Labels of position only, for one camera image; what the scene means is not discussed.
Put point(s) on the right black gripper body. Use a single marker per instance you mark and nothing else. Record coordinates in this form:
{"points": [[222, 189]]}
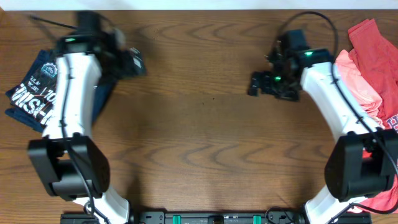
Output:
{"points": [[278, 85]]}

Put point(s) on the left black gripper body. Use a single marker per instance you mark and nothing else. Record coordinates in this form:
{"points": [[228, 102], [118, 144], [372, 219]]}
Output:
{"points": [[119, 68]]}

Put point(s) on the black orange-patterned cycling jersey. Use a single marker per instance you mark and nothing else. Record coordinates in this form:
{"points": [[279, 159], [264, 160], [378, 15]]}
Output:
{"points": [[35, 93]]}

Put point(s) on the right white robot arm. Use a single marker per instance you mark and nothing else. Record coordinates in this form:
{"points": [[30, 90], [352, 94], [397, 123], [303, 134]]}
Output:
{"points": [[363, 162]]}

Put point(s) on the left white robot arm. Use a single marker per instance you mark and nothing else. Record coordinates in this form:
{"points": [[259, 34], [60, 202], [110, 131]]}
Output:
{"points": [[66, 159]]}

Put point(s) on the light pink garment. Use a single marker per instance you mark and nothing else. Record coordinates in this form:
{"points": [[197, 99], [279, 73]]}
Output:
{"points": [[363, 92]]}

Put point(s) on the red printed t-shirt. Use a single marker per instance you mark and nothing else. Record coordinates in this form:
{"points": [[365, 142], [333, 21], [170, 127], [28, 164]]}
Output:
{"points": [[374, 83]]}

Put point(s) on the folded navy blue shorts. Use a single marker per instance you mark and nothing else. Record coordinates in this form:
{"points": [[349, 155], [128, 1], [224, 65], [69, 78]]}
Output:
{"points": [[25, 102]]}

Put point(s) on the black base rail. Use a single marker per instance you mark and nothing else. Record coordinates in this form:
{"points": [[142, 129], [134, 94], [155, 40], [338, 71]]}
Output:
{"points": [[272, 216]]}

